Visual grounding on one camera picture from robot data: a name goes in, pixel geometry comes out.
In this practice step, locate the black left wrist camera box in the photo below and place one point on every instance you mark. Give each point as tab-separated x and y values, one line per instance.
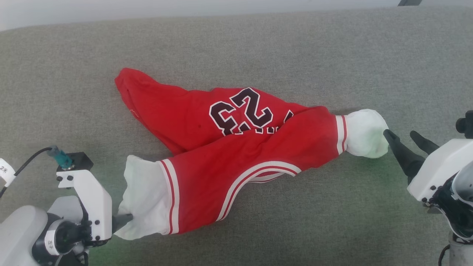
82	161

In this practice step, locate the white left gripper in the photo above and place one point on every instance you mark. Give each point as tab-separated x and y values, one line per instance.
97	207

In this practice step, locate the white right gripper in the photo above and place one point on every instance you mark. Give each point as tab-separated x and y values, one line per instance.
443	166

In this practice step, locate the red and white basketball jersey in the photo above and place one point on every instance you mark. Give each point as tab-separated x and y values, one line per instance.
207	184

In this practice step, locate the dark grey metal bar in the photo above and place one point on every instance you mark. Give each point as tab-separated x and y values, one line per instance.
409	2

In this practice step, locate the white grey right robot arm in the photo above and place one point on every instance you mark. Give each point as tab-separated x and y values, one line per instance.
458	218

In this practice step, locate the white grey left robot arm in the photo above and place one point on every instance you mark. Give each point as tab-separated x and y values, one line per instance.
18	232

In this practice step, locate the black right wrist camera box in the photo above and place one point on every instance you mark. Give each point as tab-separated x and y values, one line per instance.
466	125

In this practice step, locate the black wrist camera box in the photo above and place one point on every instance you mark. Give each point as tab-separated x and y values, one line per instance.
82	161
466	125

